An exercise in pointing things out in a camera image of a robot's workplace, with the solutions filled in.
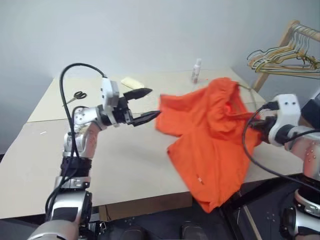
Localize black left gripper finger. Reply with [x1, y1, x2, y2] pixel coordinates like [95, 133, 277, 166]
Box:
[123, 87, 154, 101]
[131, 110, 162, 127]

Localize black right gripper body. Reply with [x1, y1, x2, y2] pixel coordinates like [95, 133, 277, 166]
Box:
[252, 115, 276, 141]

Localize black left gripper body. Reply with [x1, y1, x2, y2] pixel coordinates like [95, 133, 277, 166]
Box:
[113, 96, 135, 126]

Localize olive wire hanger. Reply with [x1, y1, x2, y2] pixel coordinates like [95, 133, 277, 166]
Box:
[236, 83, 259, 111]

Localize orange cloth garment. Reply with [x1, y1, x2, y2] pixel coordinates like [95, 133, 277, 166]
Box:
[154, 77, 262, 214]

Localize clear bag of white filling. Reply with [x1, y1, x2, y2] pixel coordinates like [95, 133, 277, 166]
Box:
[120, 76, 145, 90]

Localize white spray bottle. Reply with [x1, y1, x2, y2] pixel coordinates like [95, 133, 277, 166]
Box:
[191, 58, 202, 85]

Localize wooden clothes rack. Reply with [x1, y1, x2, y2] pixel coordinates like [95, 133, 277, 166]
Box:
[252, 20, 320, 93]

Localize brown cardboard box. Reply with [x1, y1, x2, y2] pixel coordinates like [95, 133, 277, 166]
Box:
[99, 193, 193, 222]

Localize dark rounded shape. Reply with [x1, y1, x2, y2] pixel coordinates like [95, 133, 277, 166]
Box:
[117, 224, 146, 240]

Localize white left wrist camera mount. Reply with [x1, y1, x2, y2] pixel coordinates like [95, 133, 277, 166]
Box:
[100, 77, 121, 127]

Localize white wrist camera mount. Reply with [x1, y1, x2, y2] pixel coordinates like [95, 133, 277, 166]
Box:
[100, 77, 121, 127]
[268, 93, 301, 147]

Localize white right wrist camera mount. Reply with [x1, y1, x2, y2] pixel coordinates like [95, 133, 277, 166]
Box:
[268, 93, 301, 147]

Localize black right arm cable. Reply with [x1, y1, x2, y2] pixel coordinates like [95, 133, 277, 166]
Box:
[241, 101, 320, 188]

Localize black handled scissors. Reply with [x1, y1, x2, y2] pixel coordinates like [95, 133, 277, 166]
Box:
[65, 90, 88, 104]

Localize black table frame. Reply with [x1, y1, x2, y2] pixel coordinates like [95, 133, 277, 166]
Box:
[219, 179, 305, 240]

